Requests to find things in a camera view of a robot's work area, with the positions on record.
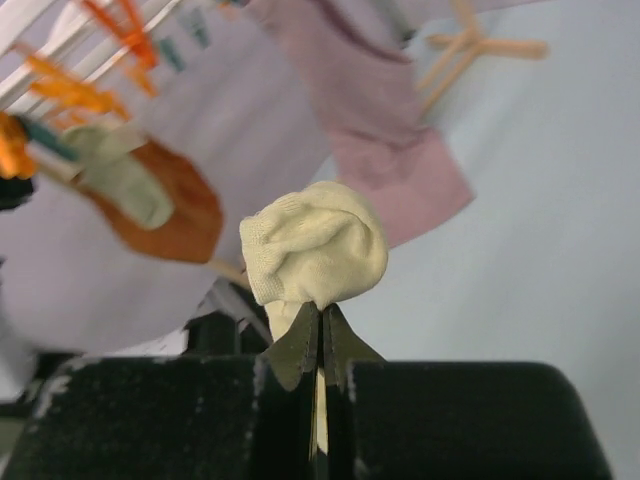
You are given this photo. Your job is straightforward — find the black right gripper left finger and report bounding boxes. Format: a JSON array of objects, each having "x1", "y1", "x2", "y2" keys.
[{"x1": 2, "y1": 304, "x2": 320, "y2": 479}]

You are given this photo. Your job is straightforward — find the teal clothes peg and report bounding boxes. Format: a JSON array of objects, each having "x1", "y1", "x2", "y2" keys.
[{"x1": 14, "y1": 115, "x2": 79, "y2": 162}]

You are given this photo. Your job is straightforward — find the cream sock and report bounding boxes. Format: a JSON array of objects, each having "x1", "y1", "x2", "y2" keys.
[
  {"x1": 239, "y1": 181, "x2": 388, "y2": 461},
  {"x1": 61, "y1": 122, "x2": 174, "y2": 230}
]

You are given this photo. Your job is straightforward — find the orange clothes peg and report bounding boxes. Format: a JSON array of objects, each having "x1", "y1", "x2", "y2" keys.
[
  {"x1": 79, "y1": 0, "x2": 158, "y2": 97},
  {"x1": 22, "y1": 50, "x2": 131, "y2": 121}
]

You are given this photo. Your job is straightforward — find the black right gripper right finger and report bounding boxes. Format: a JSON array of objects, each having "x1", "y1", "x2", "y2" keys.
[{"x1": 323, "y1": 307, "x2": 612, "y2": 479}]

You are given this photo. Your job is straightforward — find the white round clip hanger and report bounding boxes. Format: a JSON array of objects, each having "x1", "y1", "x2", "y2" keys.
[{"x1": 1, "y1": 0, "x2": 182, "y2": 111}]

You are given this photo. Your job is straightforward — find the wooden drying rack frame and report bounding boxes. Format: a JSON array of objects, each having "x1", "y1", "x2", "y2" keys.
[{"x1": 204, "y1": 0, "x2": 549, "y2": 291}]

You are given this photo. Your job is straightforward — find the pink cloth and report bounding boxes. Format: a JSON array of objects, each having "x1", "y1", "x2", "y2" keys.
[{"x1": 249, "y1": 0, "x2": 476, "y2": 250}]

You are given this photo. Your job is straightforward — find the orange sock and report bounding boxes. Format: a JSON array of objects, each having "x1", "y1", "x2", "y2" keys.
[{"x1": 71, "y1": 136, "x2": 225, "y2": 264}]

